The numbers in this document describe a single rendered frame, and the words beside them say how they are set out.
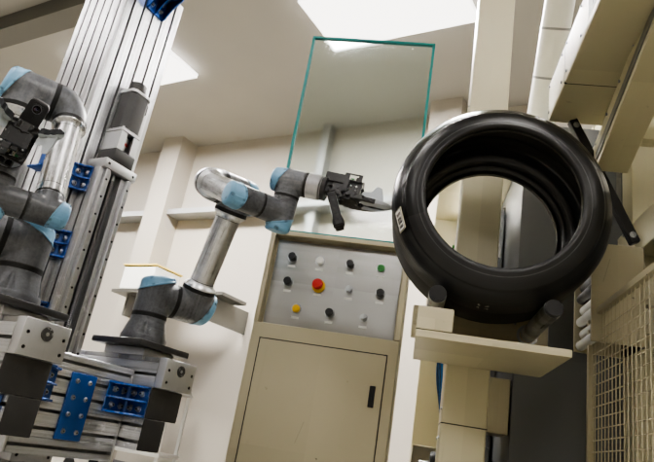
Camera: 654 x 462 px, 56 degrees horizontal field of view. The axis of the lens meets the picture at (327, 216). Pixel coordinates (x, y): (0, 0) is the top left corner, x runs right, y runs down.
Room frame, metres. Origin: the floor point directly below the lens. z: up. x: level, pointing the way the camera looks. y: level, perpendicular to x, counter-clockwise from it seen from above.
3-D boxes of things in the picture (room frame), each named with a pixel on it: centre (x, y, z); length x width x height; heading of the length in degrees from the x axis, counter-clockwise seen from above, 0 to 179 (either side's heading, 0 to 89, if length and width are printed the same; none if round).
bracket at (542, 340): (1.82, -0.51, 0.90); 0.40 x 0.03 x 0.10; 80
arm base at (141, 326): (2.08, 0.53, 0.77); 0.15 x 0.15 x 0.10
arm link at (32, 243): (1.66, 0.80, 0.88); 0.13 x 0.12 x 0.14; 122
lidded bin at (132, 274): (6.25, 1.66, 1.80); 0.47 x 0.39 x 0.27; 58
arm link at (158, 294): (2.08, 0.52, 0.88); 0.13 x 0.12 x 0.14; 122
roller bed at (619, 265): (1.80, -0.89, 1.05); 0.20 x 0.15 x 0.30; 170
